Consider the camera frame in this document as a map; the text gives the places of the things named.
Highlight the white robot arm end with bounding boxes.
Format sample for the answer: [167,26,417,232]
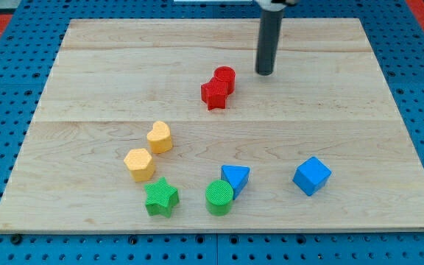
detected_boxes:
[254,0,300,12]

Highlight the light wooden board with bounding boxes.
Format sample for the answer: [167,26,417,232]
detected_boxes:
[0,18,424,234]

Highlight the red star block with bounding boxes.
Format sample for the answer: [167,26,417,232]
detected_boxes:
[201,77,229,110]

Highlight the blue triangle block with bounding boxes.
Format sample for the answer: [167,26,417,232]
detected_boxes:
[221,165,250,200]

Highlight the yellow heart block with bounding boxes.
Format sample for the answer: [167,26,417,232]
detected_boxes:
[146,121,173,154]

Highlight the red cylinder block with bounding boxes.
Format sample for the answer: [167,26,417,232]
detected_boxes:
[213,66,236,95]

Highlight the green cylinder block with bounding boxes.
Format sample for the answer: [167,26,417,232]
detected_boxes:
[205,180,233,216]

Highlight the yellow hexagon block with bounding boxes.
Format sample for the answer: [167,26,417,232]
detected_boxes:
[124,148,155,182]

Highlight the green star block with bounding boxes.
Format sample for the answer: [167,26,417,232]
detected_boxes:
[144,177,180,218]

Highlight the blue cube block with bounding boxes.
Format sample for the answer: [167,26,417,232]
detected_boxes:
[292,156,332,197]

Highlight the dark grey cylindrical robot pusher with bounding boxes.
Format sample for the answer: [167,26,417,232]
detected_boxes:
[255,10,284,76]

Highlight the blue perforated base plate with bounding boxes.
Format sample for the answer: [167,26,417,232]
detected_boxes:
[0,0,424,264]

